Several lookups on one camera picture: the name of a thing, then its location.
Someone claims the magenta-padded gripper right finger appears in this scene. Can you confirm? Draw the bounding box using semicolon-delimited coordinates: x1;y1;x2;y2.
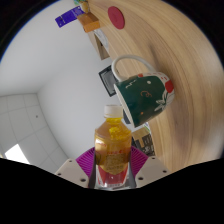
128;145;172;189

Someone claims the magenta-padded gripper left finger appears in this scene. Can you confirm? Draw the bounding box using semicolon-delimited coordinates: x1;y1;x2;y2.
54;147;97;189

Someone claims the yellow drink bottle white cap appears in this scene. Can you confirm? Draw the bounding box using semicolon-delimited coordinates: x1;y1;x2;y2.
93;104;133;190

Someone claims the large dark printed box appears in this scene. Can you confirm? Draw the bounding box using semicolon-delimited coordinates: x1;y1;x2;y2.
132;127;156;158

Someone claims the square ceiling light panel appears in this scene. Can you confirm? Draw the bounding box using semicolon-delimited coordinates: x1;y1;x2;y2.
3;143;31;165

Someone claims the green white ceramic mug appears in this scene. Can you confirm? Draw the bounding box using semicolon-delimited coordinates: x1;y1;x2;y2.
110;55;176;129

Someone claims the black mesh office chair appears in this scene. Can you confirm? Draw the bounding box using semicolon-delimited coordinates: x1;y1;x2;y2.
98;64;121;98

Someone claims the wooden side desk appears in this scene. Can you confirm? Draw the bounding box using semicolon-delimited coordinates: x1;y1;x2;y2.
88;29;111;61

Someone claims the white paper sheet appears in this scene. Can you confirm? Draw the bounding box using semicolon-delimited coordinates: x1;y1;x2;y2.
94;29;110;51

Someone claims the orange cardboard box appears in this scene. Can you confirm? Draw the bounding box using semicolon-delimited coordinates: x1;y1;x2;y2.
77;12;101;34

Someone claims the purple upright box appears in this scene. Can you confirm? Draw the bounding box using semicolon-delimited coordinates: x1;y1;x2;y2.
54;5;86;29

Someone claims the flat round red coaster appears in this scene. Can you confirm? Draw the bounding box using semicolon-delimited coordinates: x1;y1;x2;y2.
107;5;126;30

